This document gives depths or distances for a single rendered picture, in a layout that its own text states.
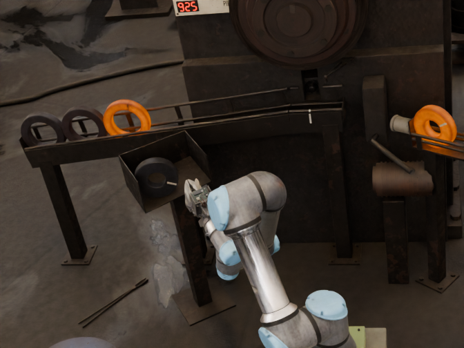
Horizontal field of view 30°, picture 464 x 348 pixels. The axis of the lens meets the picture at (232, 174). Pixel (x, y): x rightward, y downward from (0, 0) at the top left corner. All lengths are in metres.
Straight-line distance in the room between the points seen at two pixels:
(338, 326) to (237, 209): 0.46
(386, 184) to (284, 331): 0.85
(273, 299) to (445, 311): 1.01
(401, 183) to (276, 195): 0.76
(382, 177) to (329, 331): 0.77
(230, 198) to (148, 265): 1.35
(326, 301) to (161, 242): 1.42
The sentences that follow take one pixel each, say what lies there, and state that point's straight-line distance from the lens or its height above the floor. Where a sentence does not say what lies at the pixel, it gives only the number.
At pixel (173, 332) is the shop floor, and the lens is 3.41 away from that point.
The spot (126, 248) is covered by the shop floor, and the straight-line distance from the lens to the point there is 3.86.
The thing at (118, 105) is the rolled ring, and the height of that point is 0.76.
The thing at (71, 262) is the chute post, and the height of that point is 0.01.
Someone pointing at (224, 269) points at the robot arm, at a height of 0.53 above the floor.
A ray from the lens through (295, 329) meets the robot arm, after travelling 2.52.
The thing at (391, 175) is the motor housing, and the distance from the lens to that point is 3.14.
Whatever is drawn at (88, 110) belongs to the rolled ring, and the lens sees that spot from 3.41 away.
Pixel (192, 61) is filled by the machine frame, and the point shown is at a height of 0.87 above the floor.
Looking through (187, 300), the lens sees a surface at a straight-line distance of 3.51.
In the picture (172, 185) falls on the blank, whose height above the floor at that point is 0.64.
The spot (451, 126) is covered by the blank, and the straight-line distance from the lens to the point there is 2.98.
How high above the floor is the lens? 2.35
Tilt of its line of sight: 34 degrees down
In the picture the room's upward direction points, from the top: 11 degrees counter-clockwise
